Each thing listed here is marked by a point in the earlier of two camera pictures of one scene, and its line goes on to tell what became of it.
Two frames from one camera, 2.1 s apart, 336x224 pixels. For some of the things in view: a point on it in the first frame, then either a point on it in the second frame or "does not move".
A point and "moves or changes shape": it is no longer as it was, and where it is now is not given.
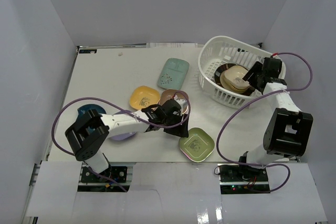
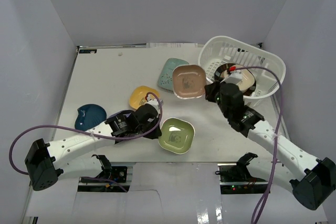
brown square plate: x=167 y=94 -> x=188 y=81
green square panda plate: x=198 y=146 moves or changes shape
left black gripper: x=176 y=125 -> x=153 y=128
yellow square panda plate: x=143 y=96 does not move
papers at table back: x=172 y=45 does not move
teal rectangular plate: x=173 y=74 does not move
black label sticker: x=87 y=51 does not move
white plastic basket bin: x=217 y=50 does not move
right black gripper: x=256 y=66 -> x=211 y=89
